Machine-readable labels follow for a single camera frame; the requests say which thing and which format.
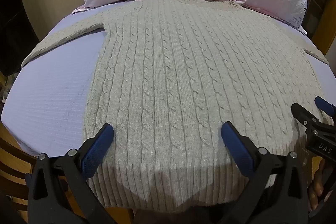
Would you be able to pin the wooden headboard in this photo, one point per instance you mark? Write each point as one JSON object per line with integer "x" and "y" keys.
{"x": 321, "y": 11}

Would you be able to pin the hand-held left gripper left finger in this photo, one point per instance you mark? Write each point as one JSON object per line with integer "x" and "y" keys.
{"x": 95, "y": 150}

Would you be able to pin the dark cabinet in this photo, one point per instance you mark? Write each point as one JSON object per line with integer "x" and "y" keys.
{"x": 15, "y": 29}

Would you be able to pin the person's right hand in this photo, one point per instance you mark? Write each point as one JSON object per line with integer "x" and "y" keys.
{"x": 316, "y": 184}

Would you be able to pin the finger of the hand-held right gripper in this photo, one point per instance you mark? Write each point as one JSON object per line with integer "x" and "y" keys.
{"x": 305, "y": 115}
{"x": 325, "y": 106}

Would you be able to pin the wooden bed frame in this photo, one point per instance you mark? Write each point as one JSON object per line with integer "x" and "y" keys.
{"x": 15, "y": 161}

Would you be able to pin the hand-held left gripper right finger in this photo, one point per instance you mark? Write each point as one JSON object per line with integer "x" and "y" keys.
{"x": 237, "y": 149}

